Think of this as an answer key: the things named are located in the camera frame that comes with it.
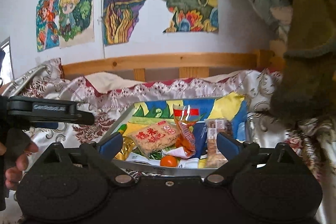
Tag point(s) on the wooden bench backrest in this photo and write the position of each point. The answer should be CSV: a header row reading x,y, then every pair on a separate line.
x,y
190,65

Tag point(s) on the olive plush toy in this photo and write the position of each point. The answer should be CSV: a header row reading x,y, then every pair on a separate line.
x,y
307,89

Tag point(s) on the person left hand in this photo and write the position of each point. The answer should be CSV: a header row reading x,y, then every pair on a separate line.
x,y
13,175

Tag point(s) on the brown cereal bar pack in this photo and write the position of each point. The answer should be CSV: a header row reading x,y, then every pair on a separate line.
x,y
215,158

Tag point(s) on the gold yellow snack packet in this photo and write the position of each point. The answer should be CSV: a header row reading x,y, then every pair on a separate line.
x,y
127,146

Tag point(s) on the rice cracker snack pack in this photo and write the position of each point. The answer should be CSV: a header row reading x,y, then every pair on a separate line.
x,y
155,137

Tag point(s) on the small orange mandarin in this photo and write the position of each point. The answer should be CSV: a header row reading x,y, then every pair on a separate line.
x,y
169,161

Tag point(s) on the floral satin cloth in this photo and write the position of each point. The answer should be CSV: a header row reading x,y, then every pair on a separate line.
x,y
107,96

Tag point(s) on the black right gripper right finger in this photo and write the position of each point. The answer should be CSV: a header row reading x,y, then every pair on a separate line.
x,y
238,155

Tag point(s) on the orange chips clear bag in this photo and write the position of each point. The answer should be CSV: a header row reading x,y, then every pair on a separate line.
x,y
185,117

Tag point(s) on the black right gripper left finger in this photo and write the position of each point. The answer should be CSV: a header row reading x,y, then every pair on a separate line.
x,y
100,155

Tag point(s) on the red haired cartoon drawing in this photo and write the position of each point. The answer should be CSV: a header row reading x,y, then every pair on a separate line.
x,y
46,28

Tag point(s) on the blue white snack pack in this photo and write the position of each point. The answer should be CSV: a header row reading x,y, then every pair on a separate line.
x,y
200,134

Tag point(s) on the anime girl drawing on wall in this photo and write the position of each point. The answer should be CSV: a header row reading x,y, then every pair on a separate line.
x,y
75,22

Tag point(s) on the yellow green snack pack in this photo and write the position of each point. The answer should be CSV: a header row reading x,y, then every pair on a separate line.
x,y
122,129

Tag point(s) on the grey tray with dinosaur drawing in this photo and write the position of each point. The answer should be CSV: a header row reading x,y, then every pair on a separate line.
x,y
232,107

